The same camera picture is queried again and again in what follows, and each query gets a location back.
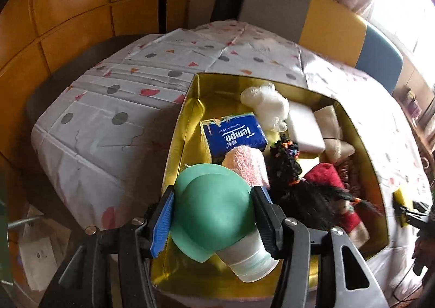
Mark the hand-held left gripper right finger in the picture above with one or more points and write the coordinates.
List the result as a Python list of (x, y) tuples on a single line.
[(268, 223)]

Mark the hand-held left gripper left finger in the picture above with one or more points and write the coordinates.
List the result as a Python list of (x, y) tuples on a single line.
[(163, 226)]

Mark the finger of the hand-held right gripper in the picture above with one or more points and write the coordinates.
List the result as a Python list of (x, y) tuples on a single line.
[(413, 214)]

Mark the green and yellow scouring sponge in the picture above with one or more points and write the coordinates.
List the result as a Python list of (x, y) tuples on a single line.
[(402, 196)]

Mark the black beaded braided hairpiece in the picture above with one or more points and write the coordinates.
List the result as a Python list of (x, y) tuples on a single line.
[(289, 165)]

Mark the pink fluffy towel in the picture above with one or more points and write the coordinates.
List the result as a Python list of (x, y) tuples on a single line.
[(244, 162)]

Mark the brown scrunchie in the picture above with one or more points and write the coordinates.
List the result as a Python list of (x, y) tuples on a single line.
[(350, 177)]

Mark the blue tissue pack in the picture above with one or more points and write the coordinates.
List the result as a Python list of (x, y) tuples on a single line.
[(234, 134)]

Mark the white foam sponge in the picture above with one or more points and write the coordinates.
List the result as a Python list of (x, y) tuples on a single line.
[(304, 124)]

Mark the beige loofah cloth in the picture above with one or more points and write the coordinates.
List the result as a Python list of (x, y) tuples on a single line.
[(331, 131)]

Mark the white mesh bath puff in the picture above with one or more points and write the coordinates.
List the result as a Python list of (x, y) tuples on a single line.
[(268, 104)]

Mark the gold-lined dark red box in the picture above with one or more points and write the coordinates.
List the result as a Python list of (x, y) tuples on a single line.
[(217, 97)]

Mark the wooden side table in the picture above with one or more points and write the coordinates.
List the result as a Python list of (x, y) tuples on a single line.
[(421, 124)]

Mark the purple boxes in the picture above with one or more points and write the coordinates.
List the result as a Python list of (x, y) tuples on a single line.
[(413, 105)]

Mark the white cardboard boxes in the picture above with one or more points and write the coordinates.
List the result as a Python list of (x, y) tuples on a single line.
[(40, 253)]

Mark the grey patterned bedsheet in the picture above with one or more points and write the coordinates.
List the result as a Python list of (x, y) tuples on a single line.
[(119, 90)]

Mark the grey yellow blue headboard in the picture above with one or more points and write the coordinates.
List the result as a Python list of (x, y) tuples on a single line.
[(323, 22)]

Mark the wooden wardrobe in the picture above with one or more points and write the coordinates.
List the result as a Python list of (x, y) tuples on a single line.
[(68, 5)]

